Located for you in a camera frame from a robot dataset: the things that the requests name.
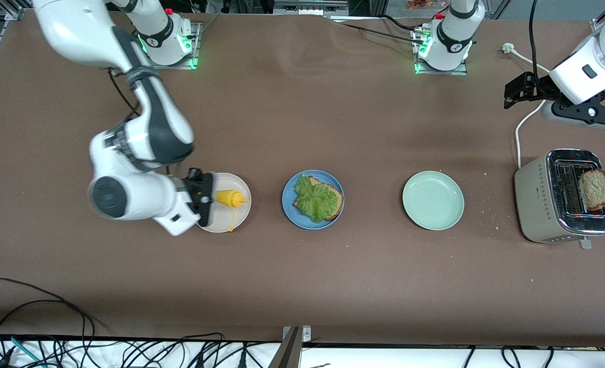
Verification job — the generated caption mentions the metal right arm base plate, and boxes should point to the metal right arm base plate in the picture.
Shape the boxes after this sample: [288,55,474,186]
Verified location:
[144,20,201,70]

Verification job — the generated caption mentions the green lettuce leaf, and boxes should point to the green lettuce leaf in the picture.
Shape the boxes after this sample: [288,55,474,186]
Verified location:
[294,174,340,223]

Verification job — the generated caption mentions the long black looped cable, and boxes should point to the long black looped cable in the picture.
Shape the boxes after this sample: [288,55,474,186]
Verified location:
[0,279,96,353]

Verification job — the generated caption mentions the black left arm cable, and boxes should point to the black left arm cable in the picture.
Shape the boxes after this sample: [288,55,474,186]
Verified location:
[530,0,543,77]

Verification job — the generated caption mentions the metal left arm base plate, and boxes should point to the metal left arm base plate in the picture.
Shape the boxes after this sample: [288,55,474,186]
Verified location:
[414,28,469,76]

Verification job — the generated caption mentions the white toaster power cable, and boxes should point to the white toaster power cable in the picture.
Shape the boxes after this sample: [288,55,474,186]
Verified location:
[502,42,548,169]

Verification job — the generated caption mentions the aluminium frame corner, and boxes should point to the aluminium frame corner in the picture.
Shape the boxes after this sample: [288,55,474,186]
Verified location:
[0,0,27,21]

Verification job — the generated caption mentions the grey metal box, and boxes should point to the grey metal box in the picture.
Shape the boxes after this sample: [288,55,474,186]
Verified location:
[274,0,349,16]

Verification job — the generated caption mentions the mint green plate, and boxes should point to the mint green plate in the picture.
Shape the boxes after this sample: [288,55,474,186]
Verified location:
[402,170,465,231]

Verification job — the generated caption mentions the beige and chrome toaster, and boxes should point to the beige and chrome toaster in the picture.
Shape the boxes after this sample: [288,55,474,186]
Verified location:
[514,148,605,250]

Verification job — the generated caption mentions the teal cable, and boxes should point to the teal cable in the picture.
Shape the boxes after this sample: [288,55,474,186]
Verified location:
[0,332,42,366]

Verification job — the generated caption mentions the aluminium table edge bracket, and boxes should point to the aluminium table edge bracket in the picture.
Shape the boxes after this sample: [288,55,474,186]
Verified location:
[269,326,313,368]

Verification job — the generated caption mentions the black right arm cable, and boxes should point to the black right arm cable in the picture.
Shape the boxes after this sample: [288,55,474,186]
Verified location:
[107,66,142,117]

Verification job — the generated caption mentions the beige plate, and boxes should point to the beige plate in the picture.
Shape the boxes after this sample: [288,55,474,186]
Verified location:
[196,173,252,234]

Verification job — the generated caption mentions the blue plate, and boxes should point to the blue plate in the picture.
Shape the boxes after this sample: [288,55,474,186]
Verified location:
[282,169,345,230]

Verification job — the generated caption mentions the brown bread slice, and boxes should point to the brown bread slice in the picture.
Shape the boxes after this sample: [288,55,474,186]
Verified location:
[578,169,605,212]
[293,176,345,221]

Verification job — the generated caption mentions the yellow mustard squeeze bottle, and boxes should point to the yellow mustard squeeze bottle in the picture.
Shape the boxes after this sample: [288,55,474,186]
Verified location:
[214,189,251,232]

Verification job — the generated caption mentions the black cable to arm base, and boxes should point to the black cable to arm base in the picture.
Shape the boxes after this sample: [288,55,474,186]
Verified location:
[333,14,425,45]

